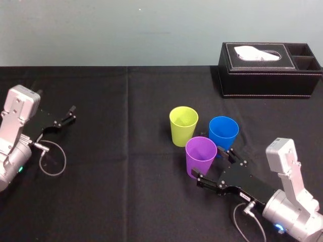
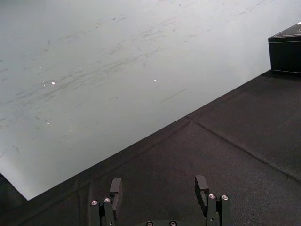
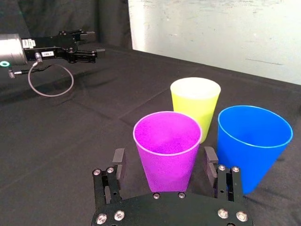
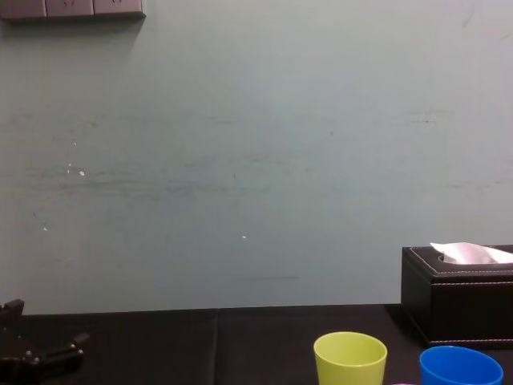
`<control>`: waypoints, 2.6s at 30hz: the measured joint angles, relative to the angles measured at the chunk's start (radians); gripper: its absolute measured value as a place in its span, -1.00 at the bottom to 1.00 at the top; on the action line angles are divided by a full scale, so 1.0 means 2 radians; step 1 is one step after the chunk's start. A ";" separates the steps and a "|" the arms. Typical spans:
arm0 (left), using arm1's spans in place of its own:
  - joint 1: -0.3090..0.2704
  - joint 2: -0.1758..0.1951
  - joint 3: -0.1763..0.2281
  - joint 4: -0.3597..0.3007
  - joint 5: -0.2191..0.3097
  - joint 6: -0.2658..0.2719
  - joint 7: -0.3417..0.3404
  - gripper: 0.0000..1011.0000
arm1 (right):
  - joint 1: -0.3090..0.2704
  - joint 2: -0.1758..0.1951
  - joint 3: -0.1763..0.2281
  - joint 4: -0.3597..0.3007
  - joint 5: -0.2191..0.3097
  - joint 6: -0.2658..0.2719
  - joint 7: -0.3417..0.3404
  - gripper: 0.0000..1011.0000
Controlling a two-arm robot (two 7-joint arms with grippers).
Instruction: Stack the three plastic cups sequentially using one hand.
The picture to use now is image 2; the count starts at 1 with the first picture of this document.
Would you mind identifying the black box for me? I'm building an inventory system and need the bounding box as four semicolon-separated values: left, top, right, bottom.
268;23;301;75

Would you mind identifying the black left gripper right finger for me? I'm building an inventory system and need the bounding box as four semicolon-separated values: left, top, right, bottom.
194;175;231;226

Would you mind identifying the black table cloth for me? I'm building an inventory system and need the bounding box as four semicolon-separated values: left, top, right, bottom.
0;68;301;226

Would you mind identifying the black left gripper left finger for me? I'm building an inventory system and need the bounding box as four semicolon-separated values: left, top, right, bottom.
90;178;123;226

